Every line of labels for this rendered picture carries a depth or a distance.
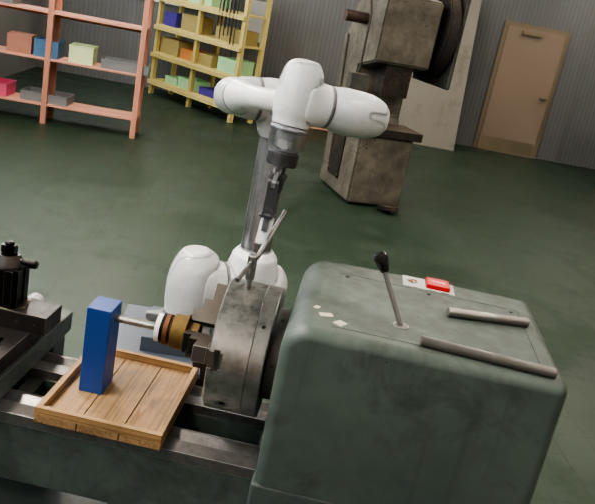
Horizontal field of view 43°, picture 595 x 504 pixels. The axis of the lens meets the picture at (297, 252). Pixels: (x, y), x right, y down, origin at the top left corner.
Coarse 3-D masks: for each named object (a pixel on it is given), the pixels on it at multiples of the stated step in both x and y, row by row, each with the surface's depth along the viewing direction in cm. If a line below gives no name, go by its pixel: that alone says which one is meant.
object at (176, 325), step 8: (168, 320) 180; (176, 320) 180; (184, 320) 180; (160, 328) 180; (168, 328) 180; (176, 328) 179; (184, 328) 179; (192, 328) 180; (200, 328) 185; (160, 336) 180; (168, 336) 180; (176, 336) 179; (168, 344) 181; (176, 344) 180
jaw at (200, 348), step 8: (184, 336) 177; (192, 336) 175; (200, 336) 176; (208, 336) 178; (184, 344) 177; (192, 344) 174; (200, 344) 170; (208, 344) 172; (192, 352) 169; (200, 352) 169; (208, 352) 169; (216, 352) 167; (192, 360) 170; (200, 360) 169; (208, 360) 168; (216, 360) 168; (216, 368) 168
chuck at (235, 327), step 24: (240, 288) 175; (264, 288) 177; (240, 312) 169; (216, 336) 167; (240, 336) 167; (240, 360) 166; (216, 384) 169; (240, 384) 168; (216, 408) 177; (240, 408) 173
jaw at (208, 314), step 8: (216, 288) 185; (224, 288) 185; (216, 296) 185; (208, 304) 184; (216, 304) 184; (200, 312) 183; (208, 312) 183; (216, 312) 183; (192, 320) 183; (200, 320) 182; (208, 320) 182
